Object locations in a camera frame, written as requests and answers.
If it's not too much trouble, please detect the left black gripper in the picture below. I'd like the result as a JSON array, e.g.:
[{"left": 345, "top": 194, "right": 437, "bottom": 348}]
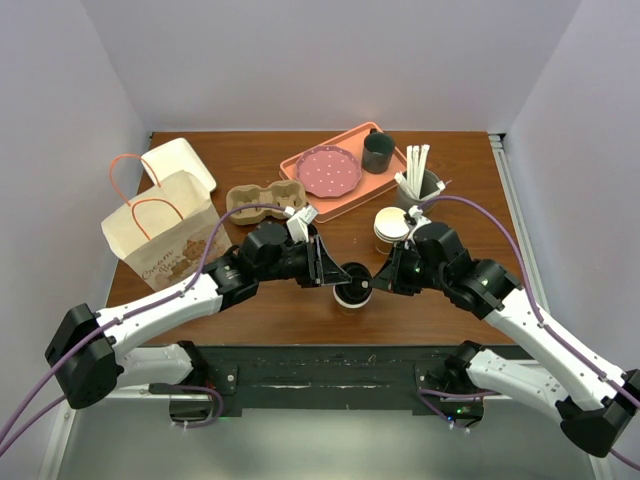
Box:
[{"left": 257, "top": 234, "right": 351, "bottom": 288}]

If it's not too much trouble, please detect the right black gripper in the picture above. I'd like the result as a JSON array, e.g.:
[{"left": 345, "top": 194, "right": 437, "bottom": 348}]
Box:
[{"left": 368, "top": 239, "right": 448, "bottom": 295}]

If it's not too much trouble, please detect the black coffee cup lid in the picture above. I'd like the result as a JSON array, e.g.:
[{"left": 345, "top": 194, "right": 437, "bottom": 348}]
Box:
[{"left": 333, "top": 262, "right": 373, "bottom": 303}]

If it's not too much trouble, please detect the single brown paper cup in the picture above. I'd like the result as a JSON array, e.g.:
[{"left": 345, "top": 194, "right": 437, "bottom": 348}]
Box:
[{"left": 335, "top": 296, "right": 371, "bottom": 315}]

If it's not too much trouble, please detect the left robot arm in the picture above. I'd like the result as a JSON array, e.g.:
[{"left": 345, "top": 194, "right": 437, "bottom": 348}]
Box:
[{"left": 45, "top": 222, "right": 351, "bottom": 409}]

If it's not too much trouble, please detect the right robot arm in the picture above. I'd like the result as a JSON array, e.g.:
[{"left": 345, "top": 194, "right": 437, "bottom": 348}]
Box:
[{"left": 371, "top": 222, "right": 639, "bottom": 458}]

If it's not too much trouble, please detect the white takeout box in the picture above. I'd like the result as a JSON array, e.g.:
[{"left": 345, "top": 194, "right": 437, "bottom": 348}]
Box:
[{"left": 141, "top": 138, "right": 217, "bottom": 192}]

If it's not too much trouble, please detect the stack of paper cups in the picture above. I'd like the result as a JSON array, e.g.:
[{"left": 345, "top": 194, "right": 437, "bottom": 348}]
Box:
[{"left": 373, "top": 207, "right": 409, "bottom": 254}]

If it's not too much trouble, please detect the cardboard cup carrier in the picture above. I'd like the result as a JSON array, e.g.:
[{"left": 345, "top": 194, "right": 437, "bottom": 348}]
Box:
[{"left": 226, "top": 180, "right": 307, "bottom": 226}]

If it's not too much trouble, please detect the grey stirrer holder cup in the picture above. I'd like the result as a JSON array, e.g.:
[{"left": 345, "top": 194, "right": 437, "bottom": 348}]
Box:
[{"left": 394, "top": 168, "right": 442, "bottom": 211}]

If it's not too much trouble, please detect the pink dotted plate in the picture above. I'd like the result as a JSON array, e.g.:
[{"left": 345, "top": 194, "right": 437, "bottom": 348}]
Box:
[{"left": 295, "top": 146, "right": 362, "bottom": 198}]

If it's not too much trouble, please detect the white wrapped stirrer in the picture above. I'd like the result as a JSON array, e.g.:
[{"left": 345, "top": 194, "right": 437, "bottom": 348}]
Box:
[
  {"left": 415, "top": 144, "right": 430, "bottom": 175},
  {"left": 406, "top": 145, "right": 420, "bottom": 198},
  {"left": 429, "top": 180, "right": 449, "bottom": 196},
  {"left": 394, "top": 171, "right": 424, "bottom": 200}
]

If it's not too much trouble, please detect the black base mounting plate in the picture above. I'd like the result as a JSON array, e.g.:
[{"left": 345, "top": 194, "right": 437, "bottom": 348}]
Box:
[{"left": 181, "top": 342, "right": 477, "bottom": 417}]

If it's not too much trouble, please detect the salmon pink tray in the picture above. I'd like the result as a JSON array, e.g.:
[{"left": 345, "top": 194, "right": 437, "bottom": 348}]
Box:
[{"left": 279, "top": 122, "right": 407, "bottom": 223}]

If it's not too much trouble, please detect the dark grey mug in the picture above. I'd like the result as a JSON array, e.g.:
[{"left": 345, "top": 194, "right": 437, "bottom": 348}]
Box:
[{"left": 362, "top": 128, "right": 396, "bottom": 174}]

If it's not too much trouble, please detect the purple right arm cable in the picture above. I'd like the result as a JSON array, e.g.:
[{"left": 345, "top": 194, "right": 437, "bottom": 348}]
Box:
[{"left": 415, "top": 195, "right": 640, "bottom": 469}]

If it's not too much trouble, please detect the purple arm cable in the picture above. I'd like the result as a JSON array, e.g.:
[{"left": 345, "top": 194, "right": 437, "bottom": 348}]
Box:
[
  {"left": 415, "top": 195, "right": 640, "bottom": 469},
  {"left": 0, "top": 201, "right": 296, "bottom": 451}
]

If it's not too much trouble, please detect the aluminium frame rail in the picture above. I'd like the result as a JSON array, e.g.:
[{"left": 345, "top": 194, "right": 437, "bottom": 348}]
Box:
[{"left": 488, "top": 134, "right": 546, "bottom": 303}]

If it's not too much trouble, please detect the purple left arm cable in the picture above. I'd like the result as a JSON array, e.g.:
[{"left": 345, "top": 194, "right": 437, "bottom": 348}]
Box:
[{"left": 0, "top": 201, "right": 296, "bottom": 451}]

